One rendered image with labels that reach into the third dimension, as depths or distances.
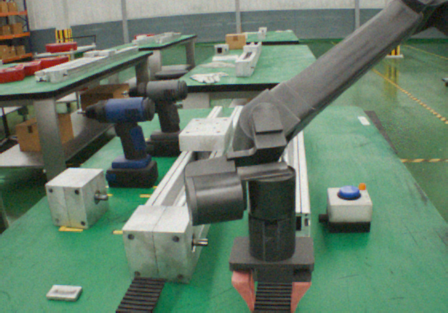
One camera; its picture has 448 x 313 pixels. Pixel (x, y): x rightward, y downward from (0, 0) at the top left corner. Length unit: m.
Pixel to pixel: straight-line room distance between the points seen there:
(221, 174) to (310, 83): 0.17
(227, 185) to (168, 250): 0.24
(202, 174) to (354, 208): 0.40
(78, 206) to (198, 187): 0.47
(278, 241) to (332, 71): 0.23
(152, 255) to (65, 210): 0.30
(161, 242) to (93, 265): 0.17
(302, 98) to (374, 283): 0.32
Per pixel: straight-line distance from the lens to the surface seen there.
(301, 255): 0.54
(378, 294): 0.69
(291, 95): 0.54
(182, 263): 0.69
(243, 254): 0.54
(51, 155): 3.18
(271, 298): 0.61
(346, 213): 0.82
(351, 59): 0.62
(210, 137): 1.03
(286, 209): 0.50
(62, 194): 0.92
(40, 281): 0.78
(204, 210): 0.47
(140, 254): 0.70
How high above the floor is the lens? 1.19
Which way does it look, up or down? 18 degrees down
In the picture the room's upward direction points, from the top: 4 degrees counter-clockwise
